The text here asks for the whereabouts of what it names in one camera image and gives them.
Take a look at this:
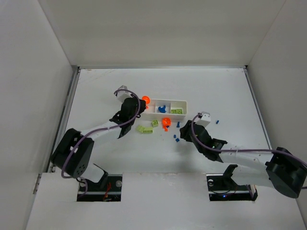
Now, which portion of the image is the orange round lego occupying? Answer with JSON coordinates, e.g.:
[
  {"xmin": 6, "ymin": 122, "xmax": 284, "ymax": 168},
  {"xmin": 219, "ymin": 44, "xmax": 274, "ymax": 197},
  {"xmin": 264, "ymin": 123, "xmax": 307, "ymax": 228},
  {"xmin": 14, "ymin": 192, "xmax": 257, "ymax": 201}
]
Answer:
[
  {"xmin": 142, "ymin": 96, "xmax": 151, "ymax": 104},
  {"xmin": 162, "ymin": 117, "xmax": 171, "ymax": 126}
]

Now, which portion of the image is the blue round lego piece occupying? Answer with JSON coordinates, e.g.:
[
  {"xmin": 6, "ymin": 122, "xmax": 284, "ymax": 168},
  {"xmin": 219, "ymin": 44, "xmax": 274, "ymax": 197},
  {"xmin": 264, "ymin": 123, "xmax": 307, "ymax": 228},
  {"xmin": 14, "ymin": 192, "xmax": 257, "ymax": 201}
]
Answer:
[{"xmin": 158, "ymin": 105, "xmax": 166, "ymax": 113}]

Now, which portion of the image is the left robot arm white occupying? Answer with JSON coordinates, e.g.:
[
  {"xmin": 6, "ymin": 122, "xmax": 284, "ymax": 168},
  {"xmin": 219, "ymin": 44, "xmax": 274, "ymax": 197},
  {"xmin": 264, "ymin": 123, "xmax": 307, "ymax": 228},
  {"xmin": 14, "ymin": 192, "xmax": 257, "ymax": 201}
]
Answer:
[{"xmin": 51, "ymin": 97, "xmax": 146, "ymax": 190}]

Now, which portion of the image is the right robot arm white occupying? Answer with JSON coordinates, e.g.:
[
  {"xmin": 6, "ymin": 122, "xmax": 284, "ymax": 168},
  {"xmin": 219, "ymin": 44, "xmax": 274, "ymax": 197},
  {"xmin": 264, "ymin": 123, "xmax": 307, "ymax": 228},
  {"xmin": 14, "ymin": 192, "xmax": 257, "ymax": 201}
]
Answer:
[{"xmin": 180, "ymin": 120, "xmax": 307, "ymax": 198}]

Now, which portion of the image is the green 2x4 lego brick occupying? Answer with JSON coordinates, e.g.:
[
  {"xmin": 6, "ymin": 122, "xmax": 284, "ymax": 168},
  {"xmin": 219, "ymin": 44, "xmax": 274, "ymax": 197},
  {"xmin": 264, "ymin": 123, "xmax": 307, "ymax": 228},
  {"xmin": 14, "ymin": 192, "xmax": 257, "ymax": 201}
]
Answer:
[{"xmin": 136, "ymin": 125, "xmax": 145, "ymax": 133}]

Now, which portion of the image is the green sloped lego brick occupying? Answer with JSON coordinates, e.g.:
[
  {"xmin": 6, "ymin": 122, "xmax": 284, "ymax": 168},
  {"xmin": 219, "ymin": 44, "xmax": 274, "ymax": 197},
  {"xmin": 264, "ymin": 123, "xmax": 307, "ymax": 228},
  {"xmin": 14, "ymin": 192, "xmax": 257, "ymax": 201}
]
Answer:
[{"xmin": 143, "ymin": 127, "xmax": 153, "ymax": 134}]

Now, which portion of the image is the white three-compartment tray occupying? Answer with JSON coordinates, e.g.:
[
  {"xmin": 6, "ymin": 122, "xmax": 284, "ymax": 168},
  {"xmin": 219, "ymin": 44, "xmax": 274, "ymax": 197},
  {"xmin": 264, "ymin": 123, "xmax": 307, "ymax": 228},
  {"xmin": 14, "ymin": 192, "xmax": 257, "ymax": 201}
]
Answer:
[{"xmin": 141, "ymin": 99, "xmax": 188, "ymax": 121}]

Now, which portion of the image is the green square lego brick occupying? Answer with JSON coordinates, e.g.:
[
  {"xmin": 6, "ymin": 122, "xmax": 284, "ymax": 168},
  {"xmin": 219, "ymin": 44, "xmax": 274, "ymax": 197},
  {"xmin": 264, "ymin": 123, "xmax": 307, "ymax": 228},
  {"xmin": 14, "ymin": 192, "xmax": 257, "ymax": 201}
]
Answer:
[{"xmin": 152, "ymin": 120, "xmax": 159, "ymax": 127}]

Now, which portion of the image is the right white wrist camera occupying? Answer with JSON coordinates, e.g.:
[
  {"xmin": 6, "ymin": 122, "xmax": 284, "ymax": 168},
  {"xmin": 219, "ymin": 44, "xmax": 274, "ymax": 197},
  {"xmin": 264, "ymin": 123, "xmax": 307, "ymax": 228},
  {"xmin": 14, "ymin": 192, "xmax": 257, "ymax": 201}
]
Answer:
[{"xmin": 196, "ymin": 112, "xmax": 211, "ymax": 127}]

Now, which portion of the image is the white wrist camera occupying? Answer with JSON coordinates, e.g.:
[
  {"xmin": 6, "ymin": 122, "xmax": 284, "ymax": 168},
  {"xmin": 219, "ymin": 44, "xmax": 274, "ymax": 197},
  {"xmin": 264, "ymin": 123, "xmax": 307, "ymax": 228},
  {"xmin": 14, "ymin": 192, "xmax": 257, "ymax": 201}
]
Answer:
[
  {"xmin": 114, "ymin": 85, "xmax": 131, "ymax": 103},
  {"xmin": 196, "ymin": 112, "xmax": 211, "ymax": 127}
]

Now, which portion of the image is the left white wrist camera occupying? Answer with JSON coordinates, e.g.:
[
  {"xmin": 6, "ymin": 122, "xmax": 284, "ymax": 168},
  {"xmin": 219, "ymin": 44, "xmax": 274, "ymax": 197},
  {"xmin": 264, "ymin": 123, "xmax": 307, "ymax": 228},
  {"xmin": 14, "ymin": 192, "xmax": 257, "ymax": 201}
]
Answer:
[{"xmin": 114, "ymin": 85, "xmax": 131, "ymax": 103}]

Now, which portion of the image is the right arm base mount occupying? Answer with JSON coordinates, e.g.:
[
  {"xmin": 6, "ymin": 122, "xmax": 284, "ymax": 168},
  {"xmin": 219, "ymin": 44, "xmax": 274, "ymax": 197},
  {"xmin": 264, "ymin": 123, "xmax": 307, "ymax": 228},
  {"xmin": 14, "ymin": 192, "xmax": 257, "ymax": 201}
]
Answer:
[{"xmin": 206, "ymin": 164, "xmax": 258, "ymax": 202}]

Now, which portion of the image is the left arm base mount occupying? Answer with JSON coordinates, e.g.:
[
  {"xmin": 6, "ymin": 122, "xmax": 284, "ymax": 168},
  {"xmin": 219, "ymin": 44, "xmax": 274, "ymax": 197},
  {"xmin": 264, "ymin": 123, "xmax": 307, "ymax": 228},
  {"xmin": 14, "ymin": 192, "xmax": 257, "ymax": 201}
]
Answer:
[{"xmin": 77, "ymin": 164, "xmax": 123, "ymax": 202}]

